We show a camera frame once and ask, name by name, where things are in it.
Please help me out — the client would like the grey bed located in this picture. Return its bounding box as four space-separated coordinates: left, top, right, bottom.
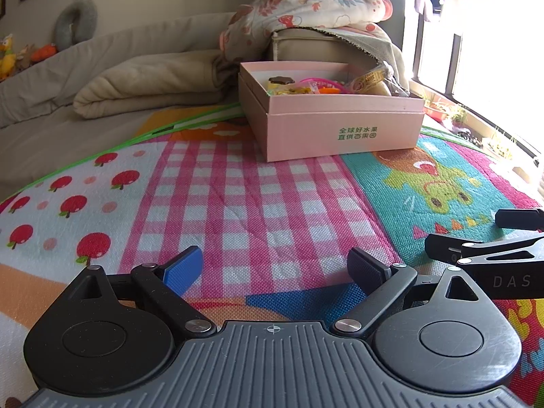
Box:
0 13 239 200

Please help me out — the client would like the beige folded blanket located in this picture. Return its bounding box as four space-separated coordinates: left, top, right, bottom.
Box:
73 49 241 120

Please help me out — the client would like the window frame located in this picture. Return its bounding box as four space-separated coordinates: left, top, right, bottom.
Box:
399 0 544 160

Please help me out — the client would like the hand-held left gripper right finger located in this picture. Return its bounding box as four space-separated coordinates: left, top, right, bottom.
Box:
334 247 485 336

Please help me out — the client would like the beige cushion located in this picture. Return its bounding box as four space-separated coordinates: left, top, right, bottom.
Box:
272 28 383 66

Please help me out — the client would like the yellow plush toy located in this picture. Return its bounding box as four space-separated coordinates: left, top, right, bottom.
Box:
0 34 18 81

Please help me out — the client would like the pink cardboard box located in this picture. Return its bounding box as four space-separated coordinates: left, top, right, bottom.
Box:
238 62 425 163

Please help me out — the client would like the chocolate pudding toy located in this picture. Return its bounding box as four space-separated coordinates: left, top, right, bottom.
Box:
268 75 297 94

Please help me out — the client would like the red planter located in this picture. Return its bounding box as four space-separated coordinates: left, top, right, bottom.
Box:
423 98 451 120

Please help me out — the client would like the brown plush toy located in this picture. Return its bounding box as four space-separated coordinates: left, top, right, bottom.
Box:
17 45 35 71

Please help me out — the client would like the colourful cartoon play mat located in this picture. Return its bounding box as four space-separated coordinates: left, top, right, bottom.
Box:
0 102 544 408

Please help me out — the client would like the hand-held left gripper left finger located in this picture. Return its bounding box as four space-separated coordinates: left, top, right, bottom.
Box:
70 245 217 340

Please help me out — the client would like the floral pink blanket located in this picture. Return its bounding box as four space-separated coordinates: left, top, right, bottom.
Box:
220 0 394 62

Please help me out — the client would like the pink toy strainer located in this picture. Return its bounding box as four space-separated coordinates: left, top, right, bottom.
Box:
297 76 347 90

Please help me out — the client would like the white planter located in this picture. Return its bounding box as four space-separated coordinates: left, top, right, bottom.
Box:
487 136 524 161

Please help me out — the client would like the grey neck pillow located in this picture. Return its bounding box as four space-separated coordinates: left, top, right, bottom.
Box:
54 0 98 52

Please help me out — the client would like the orange plush toy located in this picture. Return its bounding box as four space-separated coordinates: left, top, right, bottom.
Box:
31 42 58 62

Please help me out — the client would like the bread packet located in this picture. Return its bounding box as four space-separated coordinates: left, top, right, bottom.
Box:
348 63 396 96

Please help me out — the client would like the grey fringed cloth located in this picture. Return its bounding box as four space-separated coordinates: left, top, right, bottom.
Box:
331 25 415 94

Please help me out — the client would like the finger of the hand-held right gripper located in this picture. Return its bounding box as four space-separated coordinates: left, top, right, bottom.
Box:
495 208 544 229
425 233 544 265

